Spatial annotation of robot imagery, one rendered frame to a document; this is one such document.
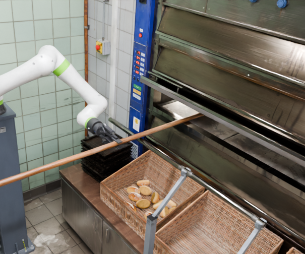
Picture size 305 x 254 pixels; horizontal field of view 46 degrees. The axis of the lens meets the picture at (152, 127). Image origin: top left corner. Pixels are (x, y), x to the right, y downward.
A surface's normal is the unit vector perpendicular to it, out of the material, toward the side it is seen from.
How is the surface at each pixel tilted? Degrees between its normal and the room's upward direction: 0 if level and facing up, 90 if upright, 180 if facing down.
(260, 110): 70
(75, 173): 0
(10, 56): 90
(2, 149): 90
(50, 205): 0
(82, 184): 0
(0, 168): 90
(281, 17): 90
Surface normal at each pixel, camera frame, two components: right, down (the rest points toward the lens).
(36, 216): 0.08, -0.88
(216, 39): -0.68, -0.07
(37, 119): 0.65, 0.41
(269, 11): -0.75, 0.25
